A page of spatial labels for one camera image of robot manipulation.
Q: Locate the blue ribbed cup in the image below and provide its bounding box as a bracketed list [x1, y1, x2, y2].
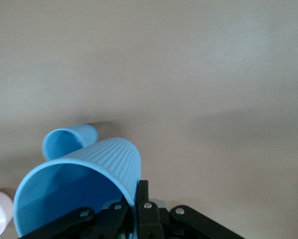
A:
[41, 124, 99, 161]
[12, 136, 142, 239]

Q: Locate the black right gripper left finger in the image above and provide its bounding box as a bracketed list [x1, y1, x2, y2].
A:
[18, 200, 130, 239]

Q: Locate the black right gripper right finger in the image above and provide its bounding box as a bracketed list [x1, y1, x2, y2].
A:
[134, 179, 244, 239]

